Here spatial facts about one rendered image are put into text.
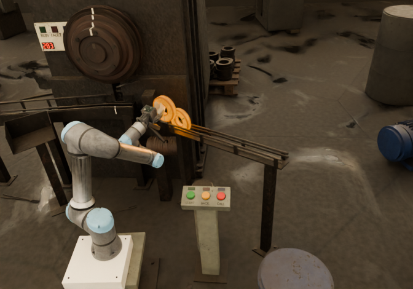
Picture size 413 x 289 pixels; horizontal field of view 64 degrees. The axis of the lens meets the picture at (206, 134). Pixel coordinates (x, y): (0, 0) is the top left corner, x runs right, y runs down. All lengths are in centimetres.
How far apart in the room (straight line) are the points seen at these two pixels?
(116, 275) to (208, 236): 49
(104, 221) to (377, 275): 153
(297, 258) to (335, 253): 65
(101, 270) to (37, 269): 73
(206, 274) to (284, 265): 62
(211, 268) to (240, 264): 20
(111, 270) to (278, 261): 78
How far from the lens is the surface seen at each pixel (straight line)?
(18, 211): 288
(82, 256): 184
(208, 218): 172
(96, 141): 146
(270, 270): 160
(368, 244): 238
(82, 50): 214
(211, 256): 195
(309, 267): 164
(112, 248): 177
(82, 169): 162
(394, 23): 372
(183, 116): 199
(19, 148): 240
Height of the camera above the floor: 175
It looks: 33 degrees down
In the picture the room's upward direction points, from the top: 4 degrees counter-clockwise
